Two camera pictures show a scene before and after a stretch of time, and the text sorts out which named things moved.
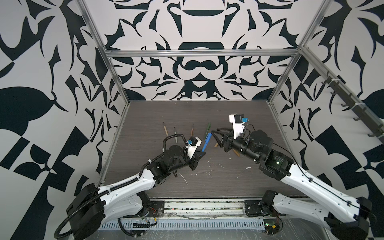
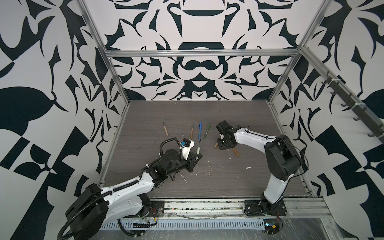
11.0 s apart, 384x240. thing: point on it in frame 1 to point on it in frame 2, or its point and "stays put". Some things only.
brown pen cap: [236, 153] stays put
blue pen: [208, 137] to [200, 130]
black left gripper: [194, 160] stays put
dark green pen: [208, 127] stays put
